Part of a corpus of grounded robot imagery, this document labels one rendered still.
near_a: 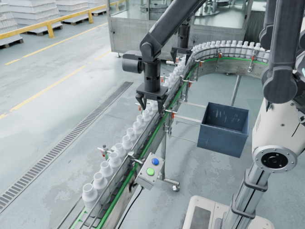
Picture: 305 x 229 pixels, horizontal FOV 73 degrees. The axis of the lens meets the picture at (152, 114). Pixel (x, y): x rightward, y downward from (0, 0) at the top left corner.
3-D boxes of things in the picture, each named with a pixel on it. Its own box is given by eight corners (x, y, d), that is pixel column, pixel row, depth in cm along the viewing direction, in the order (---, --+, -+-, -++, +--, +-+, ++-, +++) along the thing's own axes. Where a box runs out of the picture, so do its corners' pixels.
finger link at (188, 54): (178, 61, 116) (180, 44, 110) (191, 63, 114) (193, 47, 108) (174, 66, 111) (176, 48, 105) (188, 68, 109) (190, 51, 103)
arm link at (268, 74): (315, 90, 52) (310, 81, 56) (283, 66, 51) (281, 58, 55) (282, 112, 58) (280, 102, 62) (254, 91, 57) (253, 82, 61)
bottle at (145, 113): (139, 132, 128) (138, 111, 118) (147, 128, 131) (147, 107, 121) (145, 137, 124) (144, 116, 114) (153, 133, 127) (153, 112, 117)
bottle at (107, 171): (117, 182, 99) (113, 159, 89) (115, 193, 94) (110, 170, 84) (105, 181, 99) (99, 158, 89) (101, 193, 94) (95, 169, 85)
